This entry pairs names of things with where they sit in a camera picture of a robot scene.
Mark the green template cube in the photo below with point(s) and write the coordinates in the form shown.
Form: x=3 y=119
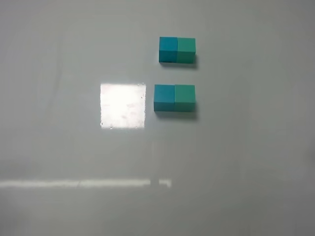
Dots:
x=186 y=50

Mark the blue template cube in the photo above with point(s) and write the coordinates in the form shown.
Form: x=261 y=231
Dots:
x=168 y=49

